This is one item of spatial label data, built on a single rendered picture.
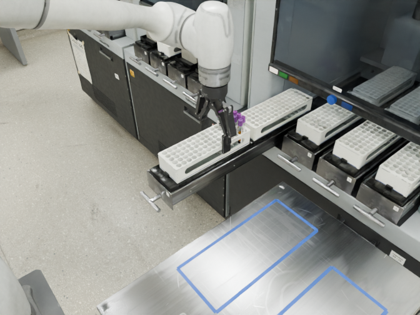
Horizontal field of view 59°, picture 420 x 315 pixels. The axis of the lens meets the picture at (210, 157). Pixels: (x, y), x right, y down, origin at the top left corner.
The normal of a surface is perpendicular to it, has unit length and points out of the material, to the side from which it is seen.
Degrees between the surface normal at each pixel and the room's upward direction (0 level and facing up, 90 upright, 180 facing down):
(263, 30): 90
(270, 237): 0
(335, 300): 0
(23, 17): 118
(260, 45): 90
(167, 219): 0
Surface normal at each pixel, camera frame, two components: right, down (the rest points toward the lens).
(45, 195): -0.01, -0.76
